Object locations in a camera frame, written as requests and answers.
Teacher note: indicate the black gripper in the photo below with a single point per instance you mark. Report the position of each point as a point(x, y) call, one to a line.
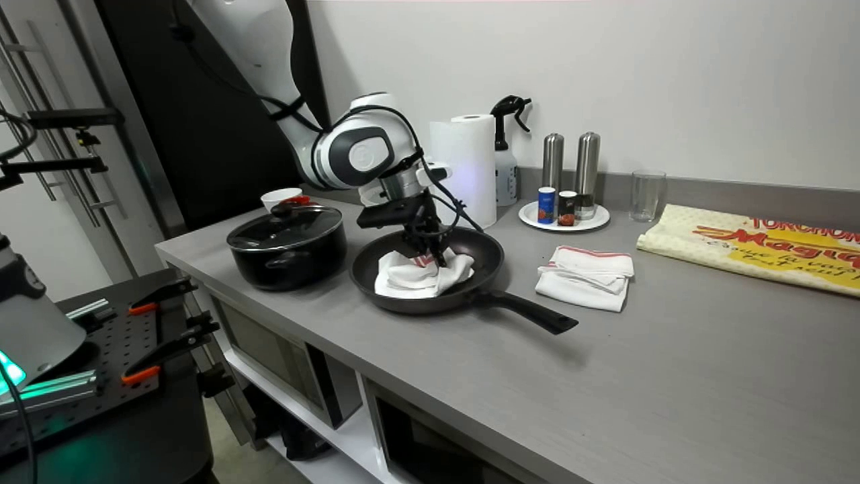
point(421, 228)

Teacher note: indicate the white towel with red stripe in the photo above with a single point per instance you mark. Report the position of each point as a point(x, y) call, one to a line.
point(421, 276)

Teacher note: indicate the black frying pan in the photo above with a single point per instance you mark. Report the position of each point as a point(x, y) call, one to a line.
point(488, 287)

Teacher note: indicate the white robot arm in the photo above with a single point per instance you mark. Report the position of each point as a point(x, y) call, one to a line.
point(370, 150)

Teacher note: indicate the white paper towel roll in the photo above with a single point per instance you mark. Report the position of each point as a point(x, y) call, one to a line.
point(463, 150)

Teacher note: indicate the folded white towel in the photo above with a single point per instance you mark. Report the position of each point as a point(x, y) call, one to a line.
point(584, 278)

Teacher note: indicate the white round plate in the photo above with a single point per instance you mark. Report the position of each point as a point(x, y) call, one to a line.
point(529, 216)

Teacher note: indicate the blue small can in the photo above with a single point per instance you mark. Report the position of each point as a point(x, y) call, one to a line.
point(546, 205)

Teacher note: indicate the black pot with glass lid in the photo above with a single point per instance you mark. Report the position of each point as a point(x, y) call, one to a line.
point(288, 248)

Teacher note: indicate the dark small jar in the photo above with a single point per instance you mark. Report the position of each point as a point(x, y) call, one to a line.
point(568, 208)

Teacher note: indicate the spray bottle black nozzle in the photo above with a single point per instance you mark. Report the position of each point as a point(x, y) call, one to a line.
point(504, 157)

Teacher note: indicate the left steel grinder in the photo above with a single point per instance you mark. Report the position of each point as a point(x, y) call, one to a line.
point(551, 159)

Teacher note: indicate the steel grinder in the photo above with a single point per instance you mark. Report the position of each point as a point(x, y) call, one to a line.
point(586, 167)
point(551, 159)

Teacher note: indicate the right steel grinder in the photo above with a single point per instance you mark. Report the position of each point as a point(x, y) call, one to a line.
point(586, 167)

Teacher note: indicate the clear drinking glass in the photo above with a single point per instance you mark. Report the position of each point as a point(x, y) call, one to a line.
point(648, 194)

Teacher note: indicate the black perforated breadboard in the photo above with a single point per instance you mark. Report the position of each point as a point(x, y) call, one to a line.
point(72, 376)

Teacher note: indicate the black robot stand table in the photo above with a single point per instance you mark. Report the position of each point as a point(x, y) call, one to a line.
point(155, 439)

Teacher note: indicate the yellow red printed bag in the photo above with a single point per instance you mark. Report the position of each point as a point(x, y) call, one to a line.
point(784, 252)

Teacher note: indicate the orange handled clamp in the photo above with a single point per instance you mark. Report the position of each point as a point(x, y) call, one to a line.
point(167, 292)
point(201, 329)

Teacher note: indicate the camera tripod arm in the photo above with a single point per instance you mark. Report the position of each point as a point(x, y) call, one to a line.
point(52, 119)

